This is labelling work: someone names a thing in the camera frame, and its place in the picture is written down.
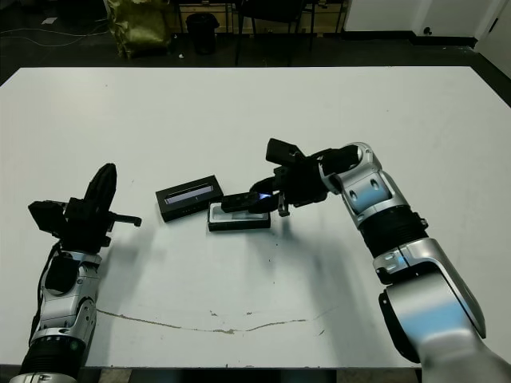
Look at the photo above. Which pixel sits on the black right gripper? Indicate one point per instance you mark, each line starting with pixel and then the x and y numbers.
pixel 303 183

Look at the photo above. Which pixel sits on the black trash bin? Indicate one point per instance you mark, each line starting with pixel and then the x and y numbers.
pixel 202 32

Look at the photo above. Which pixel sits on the yellow-green plastic bag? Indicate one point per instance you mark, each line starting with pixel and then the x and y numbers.
pixel 139 28

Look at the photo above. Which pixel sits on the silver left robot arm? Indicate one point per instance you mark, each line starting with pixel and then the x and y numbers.
pixel 68 307

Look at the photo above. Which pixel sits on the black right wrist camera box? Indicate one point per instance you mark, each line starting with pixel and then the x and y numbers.
pixel 281 151

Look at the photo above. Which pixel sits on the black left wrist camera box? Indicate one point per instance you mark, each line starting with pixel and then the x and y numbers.
pixel 46 218

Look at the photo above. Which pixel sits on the black office chair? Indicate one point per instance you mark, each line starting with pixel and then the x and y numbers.
pixel 273 10

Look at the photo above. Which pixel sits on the white paper sheet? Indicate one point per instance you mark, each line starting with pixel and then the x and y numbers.
pixel 50 21

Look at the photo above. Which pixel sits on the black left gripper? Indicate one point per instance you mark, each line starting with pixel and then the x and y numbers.
pixel 88 233

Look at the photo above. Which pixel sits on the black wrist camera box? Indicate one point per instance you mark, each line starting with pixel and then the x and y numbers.
pixel 46 218
pixel 281 151

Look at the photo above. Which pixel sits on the black box base white insert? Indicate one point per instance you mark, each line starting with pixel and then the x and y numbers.
pixel 239 225

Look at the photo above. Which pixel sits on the black round door stop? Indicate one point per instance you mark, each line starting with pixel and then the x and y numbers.
pixel 427 31

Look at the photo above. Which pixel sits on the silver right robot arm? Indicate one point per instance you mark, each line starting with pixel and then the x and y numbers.
pixel 403 239

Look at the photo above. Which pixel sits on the black box lid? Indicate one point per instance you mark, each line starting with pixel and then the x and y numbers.
pixel 187 197

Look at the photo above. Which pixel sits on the slim black camera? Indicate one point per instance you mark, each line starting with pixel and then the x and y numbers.
pixel 237 201

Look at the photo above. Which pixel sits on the white door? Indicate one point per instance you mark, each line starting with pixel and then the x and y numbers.
pixel 499 38

